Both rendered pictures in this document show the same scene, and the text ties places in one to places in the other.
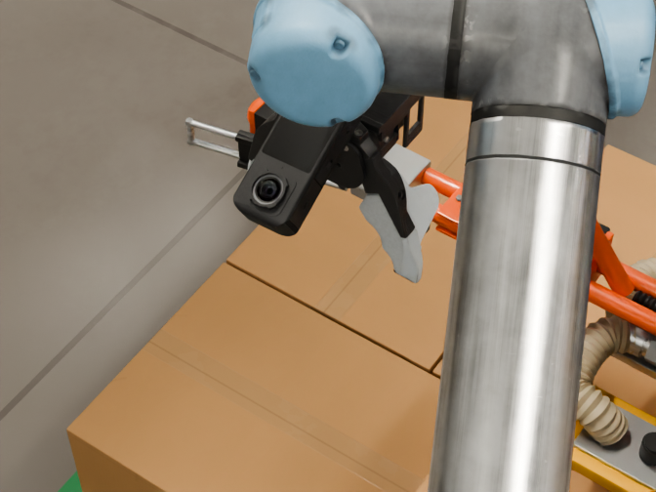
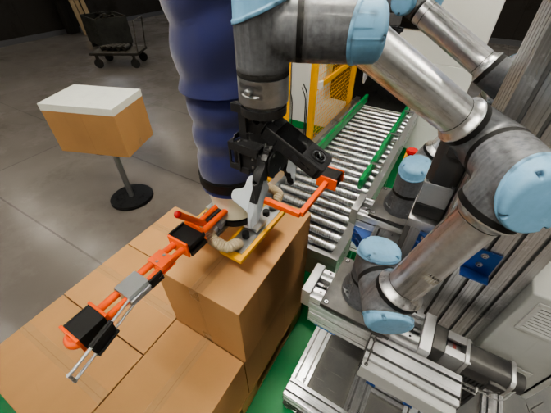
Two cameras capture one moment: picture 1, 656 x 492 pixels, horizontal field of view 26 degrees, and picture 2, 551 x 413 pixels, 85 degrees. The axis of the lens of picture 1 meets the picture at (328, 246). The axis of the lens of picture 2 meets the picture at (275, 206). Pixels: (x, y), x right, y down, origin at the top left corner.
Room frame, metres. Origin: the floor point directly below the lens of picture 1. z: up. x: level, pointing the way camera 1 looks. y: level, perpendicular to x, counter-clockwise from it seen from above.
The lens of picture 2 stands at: (0.73, 0.43, 1.90)
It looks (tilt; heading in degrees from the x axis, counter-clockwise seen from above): 41 degrees down; 266
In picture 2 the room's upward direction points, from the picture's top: straight up
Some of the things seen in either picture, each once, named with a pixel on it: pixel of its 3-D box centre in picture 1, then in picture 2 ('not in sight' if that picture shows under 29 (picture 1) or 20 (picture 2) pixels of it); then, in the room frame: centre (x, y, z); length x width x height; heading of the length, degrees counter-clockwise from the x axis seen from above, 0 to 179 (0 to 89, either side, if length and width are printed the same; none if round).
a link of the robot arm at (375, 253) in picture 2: not in sight; (375, 262); (0.40, -0.09, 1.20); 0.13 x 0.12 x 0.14; 82
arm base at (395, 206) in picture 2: not in sight; (404, 198); (0.12, -0.51, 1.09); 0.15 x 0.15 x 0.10
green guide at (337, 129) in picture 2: not in sight; (336, 124); (-0.03, -2.19, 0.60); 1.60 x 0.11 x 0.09; 56
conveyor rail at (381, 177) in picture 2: not in sight; (386, 169); (-0.32, -1.56, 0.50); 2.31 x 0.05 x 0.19; 56
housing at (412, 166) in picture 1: (389, 177); (134, 288); (1.10, -0.07, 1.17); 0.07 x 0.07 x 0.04; 55
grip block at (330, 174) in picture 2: not in sight; (330, 178); (0.44, -0.55, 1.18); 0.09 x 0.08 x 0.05; 145
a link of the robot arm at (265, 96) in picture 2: not in sight; (261, 90); (0.72, -0.01, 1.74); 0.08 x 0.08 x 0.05
